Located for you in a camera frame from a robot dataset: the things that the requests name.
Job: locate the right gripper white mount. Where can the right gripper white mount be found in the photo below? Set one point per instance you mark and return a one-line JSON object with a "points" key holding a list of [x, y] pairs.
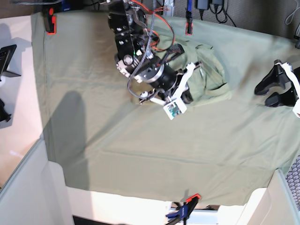
{"points": [[166, 83]]}

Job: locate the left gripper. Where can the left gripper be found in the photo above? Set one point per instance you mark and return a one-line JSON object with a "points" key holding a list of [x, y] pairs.
{"points": [[278, 77]]}

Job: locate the light green T-shirt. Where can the light green T-shirt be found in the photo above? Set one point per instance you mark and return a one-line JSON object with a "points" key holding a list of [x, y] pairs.
{"points": [[208, 84]]}

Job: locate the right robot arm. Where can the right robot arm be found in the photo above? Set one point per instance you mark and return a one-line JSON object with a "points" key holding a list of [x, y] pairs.
{"points": [[139, 59]]}

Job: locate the green table cover cloth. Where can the green table cover cloth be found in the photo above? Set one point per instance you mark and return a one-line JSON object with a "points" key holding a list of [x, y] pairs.
{"points": [[106, 141]]}

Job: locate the black power adapter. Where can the black power adapter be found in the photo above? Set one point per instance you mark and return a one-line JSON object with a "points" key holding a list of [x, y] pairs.
{"points": [[202, 4]]}

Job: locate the blue orange clamp bottom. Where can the blue orange clamp bottom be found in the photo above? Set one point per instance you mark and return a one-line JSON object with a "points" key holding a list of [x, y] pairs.
{"points": [[183, 212]]}

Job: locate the orange black clamp left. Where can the orange black clamp left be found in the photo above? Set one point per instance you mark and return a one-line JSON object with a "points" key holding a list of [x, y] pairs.
{"points": [[49, 20]]}

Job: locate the black object table edge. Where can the black object table edge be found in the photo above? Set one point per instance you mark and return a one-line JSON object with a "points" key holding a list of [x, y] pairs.
{"points": [[4, 116]]}

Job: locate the black tablet stand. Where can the black tablet stand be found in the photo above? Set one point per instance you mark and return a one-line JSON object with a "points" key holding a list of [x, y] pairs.
{"points": [[6, 54]]}

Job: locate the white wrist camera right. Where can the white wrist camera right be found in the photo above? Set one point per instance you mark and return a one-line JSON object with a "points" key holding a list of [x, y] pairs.
{"points": [[174, 108]]}

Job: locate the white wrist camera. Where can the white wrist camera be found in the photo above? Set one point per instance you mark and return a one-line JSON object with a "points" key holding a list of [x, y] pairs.
{"points": [[174, 108], [296, 108]]}

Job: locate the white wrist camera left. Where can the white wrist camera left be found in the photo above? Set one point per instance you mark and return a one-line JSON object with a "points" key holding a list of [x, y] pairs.
{"points": [[296, 108]]}

